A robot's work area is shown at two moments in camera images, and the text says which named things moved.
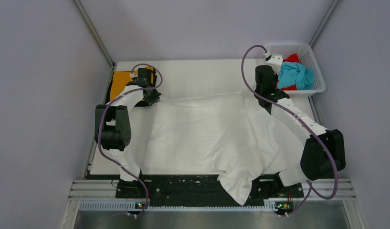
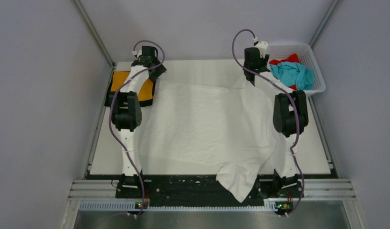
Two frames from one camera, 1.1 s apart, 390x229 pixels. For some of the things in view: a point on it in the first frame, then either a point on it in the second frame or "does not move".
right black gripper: x=276 y=77 to x=264 y=60
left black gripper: x=154 y=98 to x=160 y=69
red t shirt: x=292 y=58 does not move
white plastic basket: x=307 y=59 does not move
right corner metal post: x=334 y=4 does not move
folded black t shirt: x=142 y=103 does not move
